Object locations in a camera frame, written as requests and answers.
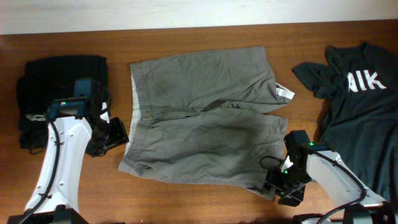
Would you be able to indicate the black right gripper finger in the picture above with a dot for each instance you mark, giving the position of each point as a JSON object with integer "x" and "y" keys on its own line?
{"x": 270, "y": 186}
{"x": 291, "y": 195}

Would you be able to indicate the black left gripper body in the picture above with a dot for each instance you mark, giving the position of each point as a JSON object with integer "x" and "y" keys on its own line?
{"x": 100, "y": 138}

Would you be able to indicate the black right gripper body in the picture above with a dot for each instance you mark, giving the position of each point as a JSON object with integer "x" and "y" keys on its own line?
{"x": 287, "y": 182}

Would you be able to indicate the grey cargo shorts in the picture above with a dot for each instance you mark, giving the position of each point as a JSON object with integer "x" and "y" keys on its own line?
{"x": 206, "y": 118}

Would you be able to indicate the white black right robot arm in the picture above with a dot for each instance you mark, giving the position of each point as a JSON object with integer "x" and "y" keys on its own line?
{"x": 308, "y": 161}

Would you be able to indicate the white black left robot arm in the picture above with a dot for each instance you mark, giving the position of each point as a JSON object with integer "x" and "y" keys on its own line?
{"x": 76, "y": 126}

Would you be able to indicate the folded black garment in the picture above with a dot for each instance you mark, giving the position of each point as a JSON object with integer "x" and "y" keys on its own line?
{"x": 46, "y": 80}

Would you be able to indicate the dark teal printed t-shirt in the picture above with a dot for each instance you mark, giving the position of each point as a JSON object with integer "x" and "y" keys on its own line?
{"x": 361, "y": 84}

